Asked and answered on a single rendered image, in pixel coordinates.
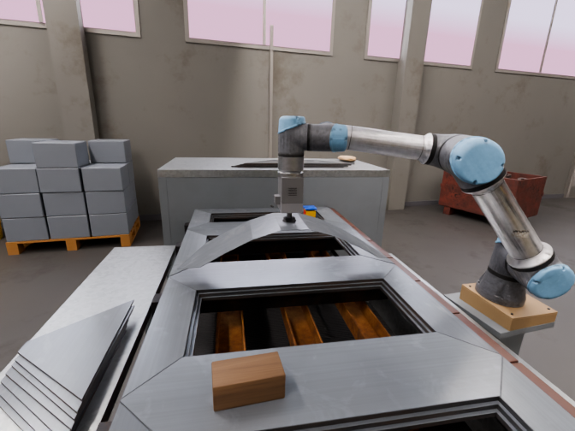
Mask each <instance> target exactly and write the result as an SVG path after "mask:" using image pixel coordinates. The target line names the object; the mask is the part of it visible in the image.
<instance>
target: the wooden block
mask: <svg viewBox="0 0 575 431"><path fill-rule="evenodd" d="M211 374H212V394H213V410H214V411H220V410H227V409H232V408H236V407H241V406H245V405H249V404H257V403H262V402H266V401H271V400H275V399H283V398H285V382H286V375H285V372H284V369H283V367H282V361H281V359H280V356H279V353H278V351H274V352H269V353H263V354H258V355H252V356H246V357H237V358H231V359H225V360H220V361H215V362H212V363H211Z"/></svg>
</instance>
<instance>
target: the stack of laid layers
mask: <svg viewBox="0 0 575 431"><path fill-rule="evenodd" d="M271 213H281V212H258V213H218V214H211V216H210V222H214V220H215V219H249V218H258V217H260V216H265V215H268V214H271ZM296 239H335V240H336V241H337V242H338V243H339V244H340V245H341V247H342V248H343V249H344V250H345V251H346V252H347V253H348V255H349V256H342V257H308V258H290V259H272V260H255V261H237V262H219V263H207V264H206V265H204V266H203V267H201V268H194V269H185V270H183V271H181V272H179V273H177V274H174V275H171V276H169V278H170V279H172V280H176V281H178V282H180V283H181V284H183V285H185V286H189V287H191V288H192V289H194V290H196V296H195V300H194V305H193V313H192V317H191V322H190V327H189V331H188V336H187V344H186V349H185V353H184V357H190V356H193V354H194V348H195V343H196V337H197V331H198V325H199V315H200V309H201V303H202V301H211V300H224V299H237V298H260V297H273V296H285V295H297V294H310V293H322V292H346V291H358V290H371V289H381V291H382V292H383V293H384V294H385V295H386V296H387V297H388V298H389V300H390V301H391V302H392V303H393V304H394V305H395V306H396V307H397V309H398V310H399V311H400V312H401V313H402V314H403V315H404V316H405V317H406V319H407V320H408V321H409V322H410V323H411V324H412V325H413V326H414V327H415V328H416V329H417V330H418V331H419V332H420V333H421V334H424V333H433V332H435V330H434V329H433V328H432V327H431V326H430V325H429V324H428V323H427V322H426V321H425V320H424V319H423V318H422V317H421V316H420V315H419V314H418V313H417V312H416V311H415V310H414V309H413V308H412V307H411V306H410V305H409V304H408V303H407V302H406V301H405V300H404V299H403V298H402V297H401V296H400V295H399V294H398V293H397V292H396V291H395V290H394V289H393V288H392V287H391V286H390V285H389V284H388V283H387V282H386V281H385V280H384V279H383V278H384V277H385V276H386V275H387V274H388V273H389V271H390V270H391V269H392V268H393V267H394V266H395V264H393V263H387V262H384V261H381V260H377V259H374V258H370V257H365V256H361V255H359V254H358V253H357V252H356V251H355V250H354V249H353V248H352V247H351V246H350V245H349V244H348V243H347V242H346V241H344V240H342V239H338V238H336V237H335V236H331V235H327V234H324V233H319V232H314V233H272V234H269V235H266V236H263V237H261V238H258V239H254V240H252V241H274V240H296ZM493 416H495V417H496V418H497V419H498V420H499V421H500V422H501V423H502V425H503V426H504V427H505V428H506V429H507V430H508V431H533V430H532V429H531V428H530V427H529V426H528V425H527V424H526V423H525V422H524V421H523V420H522V419H521V418H520V417H519V416H518V415H517V414H516V413H515V412H514V411H513V410H512V409H511V408H510V407H509V406H508V405H507V404H506V403H505V402H504V401H503V400H502V399H501V396H500V397H493V398H487V399H476V400H470V401H464V402H458V403H451V404H441V405H435V406H429V407H423V408H417V409H410V410H399V411H393V412H387V413H381V414H375V415H369V416H358V417H352V418H346V419H340V420H334V421H327V422H316V423H311V424H305V425H299V426H292V427H286V428H275V429H269V430H263V431H407V430H412V429H418V428H427V427H434V426H439V425H444V424H450V423H456V422H466V421H471V420H477V419H483V418H488V417H493Z"/></svg>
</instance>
